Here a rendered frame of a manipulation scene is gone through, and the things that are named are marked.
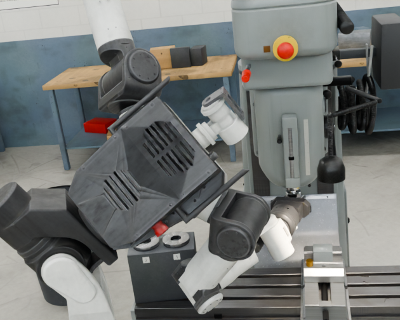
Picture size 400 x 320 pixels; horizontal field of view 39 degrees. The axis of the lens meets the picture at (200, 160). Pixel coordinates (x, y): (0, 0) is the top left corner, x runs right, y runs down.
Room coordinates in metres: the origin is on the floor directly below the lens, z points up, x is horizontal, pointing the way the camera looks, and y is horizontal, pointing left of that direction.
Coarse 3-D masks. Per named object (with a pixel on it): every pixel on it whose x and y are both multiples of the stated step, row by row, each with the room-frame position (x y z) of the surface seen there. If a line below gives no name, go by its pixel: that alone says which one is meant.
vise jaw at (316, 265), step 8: (304, 264) 1.56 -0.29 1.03; (320, 264) 1.55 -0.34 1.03; (328, 264) 1.54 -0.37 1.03; (336, 264) 1.54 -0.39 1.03; (304, 272) 1.52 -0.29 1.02; (312, 272) 1.52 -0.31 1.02; (320, 272) 1.51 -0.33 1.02; (328, 272) 1.51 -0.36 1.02; (336, 272) 1.50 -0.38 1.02; (304, 280) 1.52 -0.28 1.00; (312, 280) 1.51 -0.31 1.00; (320, 280) 1.51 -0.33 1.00; (328, 280) 1.50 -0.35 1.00; (336, 280) 1.49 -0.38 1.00; (344, 280) 1.49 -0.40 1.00
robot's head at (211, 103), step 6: (222, 90) 1.29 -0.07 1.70; (210, 96) 1.31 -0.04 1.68; (216, 96) 1.28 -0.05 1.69; (222, 96) 1.27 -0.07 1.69; (228, 96) 1.30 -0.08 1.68; (204, 102) 1.30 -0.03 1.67; (210, 102) 1.28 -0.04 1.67; (216, 102) 1.28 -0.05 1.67; (228, 102) 1.28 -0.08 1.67; (234, 102) 1.30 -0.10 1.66; (204, 108) 1.29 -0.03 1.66; (210, 108) 1.27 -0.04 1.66; (216, 108) 1.27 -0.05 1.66; (234, 108) 1.28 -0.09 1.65; (240, 108) 1.31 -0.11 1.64; (240, 114) 1.28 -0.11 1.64
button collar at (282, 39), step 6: (282, 36) 1.37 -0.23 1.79; (288, 36) 1.37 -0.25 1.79; (276, 42) 1.37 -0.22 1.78; (282, 42) 1.37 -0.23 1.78; (288, 42) 1.36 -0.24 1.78; (294, 42) 1.36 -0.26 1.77; (276, 48) 1.37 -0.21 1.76; (294, 48) 1.36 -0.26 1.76; (276, 54) 1.37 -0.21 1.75; (294, 54) 1.36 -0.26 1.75; (282, 60) 1.37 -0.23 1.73; (288, 60) 1.37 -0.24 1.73
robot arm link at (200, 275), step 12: (204, 252) 1.19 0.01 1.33; (180, 264) 1.26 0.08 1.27; (192, 264) 1.21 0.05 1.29; (204, 264) 1.18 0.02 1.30; (216, 264) 1.17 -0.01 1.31; (228, 264) 1.17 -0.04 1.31; (180, 276) 1.24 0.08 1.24; (192, 276) 1.20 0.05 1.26; (204, 276) 1.18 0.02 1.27; (216, 276) 1.18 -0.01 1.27; (192, 288) 1.20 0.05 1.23; (204, 288) 1.19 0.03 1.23; (216, 288) 1.21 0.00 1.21; (204, 300) 1.20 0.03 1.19; (216, 300) 1.22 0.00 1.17; (204, 312) 1.23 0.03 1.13
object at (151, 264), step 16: (160, 240) 1.68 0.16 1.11; (176, 240) 1.67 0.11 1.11; (192, 240) 1.66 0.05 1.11; (128, 256) 1.61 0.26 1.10; (144, 256) 1.60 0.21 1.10; (160, 256) 1.60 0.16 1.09; (176, 256) 1.60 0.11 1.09; (192, 256) 1.60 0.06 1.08; (144, 272) 1.61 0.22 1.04; (160, 272) 1.60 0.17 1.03; (144, 288) 1.61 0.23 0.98; (160, 288) 1.60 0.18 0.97; (176, 288) 1.60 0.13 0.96
